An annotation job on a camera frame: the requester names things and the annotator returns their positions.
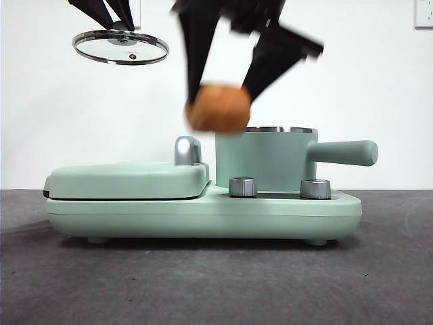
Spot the mint green griddle cover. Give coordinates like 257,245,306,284
43,136,211,201

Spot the white wall socket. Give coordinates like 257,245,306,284
414,0,433,30
131,0,142,30

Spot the glass lid with green knob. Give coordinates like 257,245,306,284
72,20,170,66

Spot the mint green handled pot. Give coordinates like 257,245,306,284
214,126,379,191

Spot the brown potato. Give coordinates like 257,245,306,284
184,83,253,134

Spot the silver control knob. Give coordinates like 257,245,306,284
300,179,332,200
229,177,258,198

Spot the mint green breakfast machine base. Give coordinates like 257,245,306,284
46,179,363,245

